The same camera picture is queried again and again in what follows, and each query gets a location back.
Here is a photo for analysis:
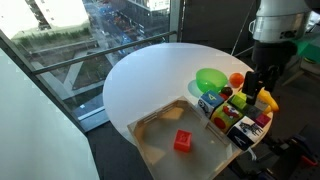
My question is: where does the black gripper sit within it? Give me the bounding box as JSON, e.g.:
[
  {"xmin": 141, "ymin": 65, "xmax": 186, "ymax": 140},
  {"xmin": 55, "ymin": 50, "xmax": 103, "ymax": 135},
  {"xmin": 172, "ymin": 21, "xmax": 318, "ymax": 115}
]
[{"xmin": 242, "ymin": 41, "xmax": 298, "ymax": 105}]

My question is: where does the orange toy block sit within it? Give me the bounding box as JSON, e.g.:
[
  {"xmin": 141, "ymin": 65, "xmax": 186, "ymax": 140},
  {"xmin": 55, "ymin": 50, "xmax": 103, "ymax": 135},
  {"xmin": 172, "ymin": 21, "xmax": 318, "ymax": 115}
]
[{"xmin": 173, "ymin": 129, "xmax": 193, "ymax": 153}]

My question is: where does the grey block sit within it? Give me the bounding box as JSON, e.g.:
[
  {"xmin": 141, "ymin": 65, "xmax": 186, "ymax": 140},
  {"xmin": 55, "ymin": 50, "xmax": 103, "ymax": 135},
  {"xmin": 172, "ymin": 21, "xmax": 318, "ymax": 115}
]
[{"xmin": 244, "ymin": 103, "xmax": 265, "ymax": 121}]

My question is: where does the lime green block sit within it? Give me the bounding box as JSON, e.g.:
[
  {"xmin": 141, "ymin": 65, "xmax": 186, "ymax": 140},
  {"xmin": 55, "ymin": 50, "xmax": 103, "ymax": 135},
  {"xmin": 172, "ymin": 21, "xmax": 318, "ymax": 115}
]
[{"xmin": 228, "ymin": 91, "xmax": 248, "ymax": 111}]

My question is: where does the magenta block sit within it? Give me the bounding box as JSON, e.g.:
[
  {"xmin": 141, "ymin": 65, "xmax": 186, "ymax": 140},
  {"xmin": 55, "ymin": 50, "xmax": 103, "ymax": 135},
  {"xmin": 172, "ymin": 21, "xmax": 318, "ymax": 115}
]
[{"xmin": 254, "ymin": 113, "xmax": 272, "ymax": 129}]

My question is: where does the yellow block with red car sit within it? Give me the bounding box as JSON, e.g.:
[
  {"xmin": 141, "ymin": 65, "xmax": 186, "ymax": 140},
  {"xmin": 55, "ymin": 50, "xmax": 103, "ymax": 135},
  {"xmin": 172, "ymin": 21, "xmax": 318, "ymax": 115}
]
[{"xmin": 209, "ymin": 102, "xmax": 244, "ymax": 134}]

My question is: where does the blue number block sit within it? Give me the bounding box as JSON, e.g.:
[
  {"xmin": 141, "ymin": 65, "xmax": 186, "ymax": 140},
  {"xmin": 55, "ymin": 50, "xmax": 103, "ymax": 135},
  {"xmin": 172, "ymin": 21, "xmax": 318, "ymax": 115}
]
[{"xmin": 197, "ymin": 89, "xmax": 225, "ymax": 119}]

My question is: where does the wooden tray box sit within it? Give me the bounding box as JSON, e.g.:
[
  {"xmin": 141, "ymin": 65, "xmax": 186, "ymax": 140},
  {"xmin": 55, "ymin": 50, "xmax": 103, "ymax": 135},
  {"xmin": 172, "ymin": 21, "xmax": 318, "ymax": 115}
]
[{"xmin": 126, "ymin": 95, "xmax": 243, "ymax": 180}]

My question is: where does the yellow toy banana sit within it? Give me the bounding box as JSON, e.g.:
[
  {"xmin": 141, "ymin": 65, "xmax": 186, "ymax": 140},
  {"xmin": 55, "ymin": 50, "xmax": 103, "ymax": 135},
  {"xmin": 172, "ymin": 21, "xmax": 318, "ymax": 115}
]
[{"xmin": 257, "ymin": 87, "xmax": 280, "ymax": 114}]

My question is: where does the orange-red toy fruit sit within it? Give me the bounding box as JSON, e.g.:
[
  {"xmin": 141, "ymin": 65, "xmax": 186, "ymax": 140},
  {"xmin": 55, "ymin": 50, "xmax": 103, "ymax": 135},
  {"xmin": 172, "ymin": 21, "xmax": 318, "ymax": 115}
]
[{"xmin": 228, "ymin": 72, "xmax": 245, "ymax": 89}]

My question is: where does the dark toy plum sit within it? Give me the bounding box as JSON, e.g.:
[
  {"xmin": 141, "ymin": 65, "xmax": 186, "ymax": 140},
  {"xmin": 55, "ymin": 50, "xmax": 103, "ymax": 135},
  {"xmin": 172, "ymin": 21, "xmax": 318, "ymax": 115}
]
[{"xmin": 220, "ymin": 86, "xmax": 234, "ymax": 98}]

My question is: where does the green plastic bowl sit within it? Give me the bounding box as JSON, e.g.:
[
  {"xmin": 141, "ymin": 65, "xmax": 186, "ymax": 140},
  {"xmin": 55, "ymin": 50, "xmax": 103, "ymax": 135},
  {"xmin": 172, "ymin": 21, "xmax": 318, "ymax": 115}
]
[{"xmin": 195, "ymin": 67, "xmax": 229, "ymax": 94}]

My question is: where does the dark window handrail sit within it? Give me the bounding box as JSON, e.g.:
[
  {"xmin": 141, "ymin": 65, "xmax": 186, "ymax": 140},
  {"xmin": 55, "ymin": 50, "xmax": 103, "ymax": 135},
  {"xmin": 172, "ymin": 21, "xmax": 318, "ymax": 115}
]
[{"xmin": 31, "ymin": 30, "xmax": 178, "ymax": 76}]

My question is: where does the thin grey cable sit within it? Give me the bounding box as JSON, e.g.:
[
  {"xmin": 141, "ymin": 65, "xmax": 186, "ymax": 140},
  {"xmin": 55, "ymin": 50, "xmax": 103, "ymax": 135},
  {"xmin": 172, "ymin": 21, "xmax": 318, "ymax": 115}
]
[{"xmin": 230, "ymin": 0, "xmax": 257, "ymax": 56}]

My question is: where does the black clamp with red handles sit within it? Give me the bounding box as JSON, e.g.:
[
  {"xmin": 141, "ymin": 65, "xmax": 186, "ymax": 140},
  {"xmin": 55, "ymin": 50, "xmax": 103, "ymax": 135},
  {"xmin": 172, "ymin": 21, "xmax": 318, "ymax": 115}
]
[{"xmin": 266, "ymin": 133, "xmax": 319, "ymax": 168}]

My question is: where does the dark window frame post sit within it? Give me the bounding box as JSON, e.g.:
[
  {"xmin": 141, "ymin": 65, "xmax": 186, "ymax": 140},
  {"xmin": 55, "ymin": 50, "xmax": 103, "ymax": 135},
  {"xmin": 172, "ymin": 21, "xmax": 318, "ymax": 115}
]
[{"xmin": 169, "ymin": 0, "xmax": 186, "ymax": 43}]

